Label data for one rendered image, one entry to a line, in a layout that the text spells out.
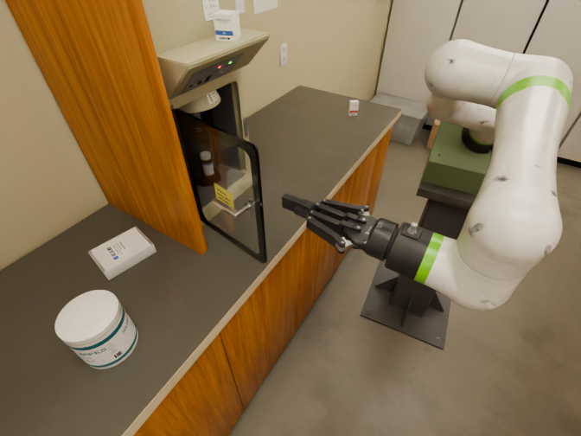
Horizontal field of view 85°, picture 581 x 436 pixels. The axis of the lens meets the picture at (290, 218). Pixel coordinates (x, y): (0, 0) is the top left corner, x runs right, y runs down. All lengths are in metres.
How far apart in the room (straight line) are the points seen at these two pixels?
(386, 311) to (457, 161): 1.04
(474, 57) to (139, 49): 0.68
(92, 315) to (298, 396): 1.21
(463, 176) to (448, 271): 0.89
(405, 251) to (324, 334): 1.43
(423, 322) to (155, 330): 1.56
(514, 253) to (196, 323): 0.75
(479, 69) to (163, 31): 0.70
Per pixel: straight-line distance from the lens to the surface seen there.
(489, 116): 1.22
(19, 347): 1.12
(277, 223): 1.15
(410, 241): 0.57
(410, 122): 3.55
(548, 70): 0.82
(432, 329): 2.11
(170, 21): 0.92
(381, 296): 2.13
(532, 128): 0.65
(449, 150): 1.42
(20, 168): 1.28
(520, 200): 0.49
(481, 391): 2.07
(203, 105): 1.05
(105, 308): 0.87
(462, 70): 0.83
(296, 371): 1.86
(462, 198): 1.42
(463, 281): 0.56
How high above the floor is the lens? 1.74
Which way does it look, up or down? 43 degrees down
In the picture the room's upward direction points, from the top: straight up
